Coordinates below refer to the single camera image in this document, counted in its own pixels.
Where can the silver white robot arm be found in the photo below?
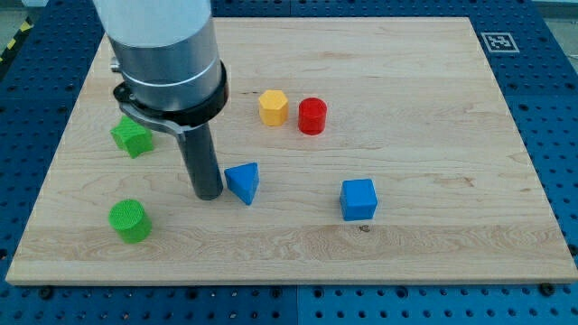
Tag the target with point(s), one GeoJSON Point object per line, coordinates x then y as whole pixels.
{"type": "Point", "coordinates": [167, 54]}

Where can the green cylinder block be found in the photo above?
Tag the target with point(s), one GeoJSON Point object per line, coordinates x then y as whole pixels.
{"type": "Point", "coordinates": [130, 221]}

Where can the yellow hexagonal block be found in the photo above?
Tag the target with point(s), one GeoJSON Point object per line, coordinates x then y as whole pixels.
{"type": "Point", "coordinates": [273, 107]}

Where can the light wooden board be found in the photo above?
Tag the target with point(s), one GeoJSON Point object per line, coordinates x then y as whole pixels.
{"type": "Point", "coordinates": [412, 104]}

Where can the green star block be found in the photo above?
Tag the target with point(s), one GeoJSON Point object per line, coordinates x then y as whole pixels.
{"type": "Point", "coordinates": [131, 137]}

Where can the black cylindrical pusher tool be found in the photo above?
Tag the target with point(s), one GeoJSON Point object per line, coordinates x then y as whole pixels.
{"type": "Point", "coordinates": [201, 162]}

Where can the red cylinder block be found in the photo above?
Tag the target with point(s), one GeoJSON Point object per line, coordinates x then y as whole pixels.
{"type": "Point", "coordinates": [312, 116]}

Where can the blue triangular prism block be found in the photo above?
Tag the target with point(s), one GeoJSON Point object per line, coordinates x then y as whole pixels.
{"type": "Point", "coordinates": [243, 181]}

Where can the white fiducial marker tag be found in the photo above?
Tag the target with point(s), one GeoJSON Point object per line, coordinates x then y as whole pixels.
{"type": "Point", "coordinates": [499, 42]}

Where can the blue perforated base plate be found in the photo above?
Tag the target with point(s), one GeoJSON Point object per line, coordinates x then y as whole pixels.
{"type": "Point", "coordinates": [42, 71]}

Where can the blue cube block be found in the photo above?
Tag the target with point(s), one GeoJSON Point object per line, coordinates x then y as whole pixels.
{"type": "Point", "coordinates": [358, 199]}

